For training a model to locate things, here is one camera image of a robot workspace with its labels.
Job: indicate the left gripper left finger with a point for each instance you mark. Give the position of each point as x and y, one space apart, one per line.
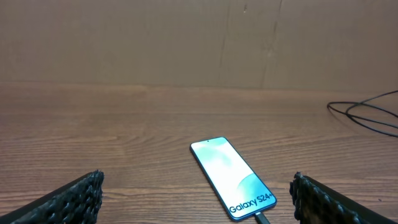
77 202

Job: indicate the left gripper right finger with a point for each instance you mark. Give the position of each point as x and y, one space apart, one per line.
315 203

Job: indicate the Samsung Galaxy smartphone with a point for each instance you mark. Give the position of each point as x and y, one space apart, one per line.
239 189

